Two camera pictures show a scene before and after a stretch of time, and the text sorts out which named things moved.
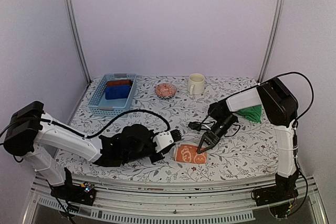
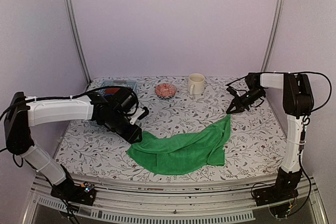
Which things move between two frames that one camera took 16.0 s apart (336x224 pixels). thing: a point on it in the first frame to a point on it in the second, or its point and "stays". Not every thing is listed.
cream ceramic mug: x=196 y=83 stays
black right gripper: x=208 y=137 to x=241 y=106
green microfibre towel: x=253 y=113 to x=181 y=155
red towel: x=119 y=83 to x=111 y=91
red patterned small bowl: x=165 y=91 stays
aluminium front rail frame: x=176 y=201 stays
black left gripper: x=158 y=158 to x=132 y=136
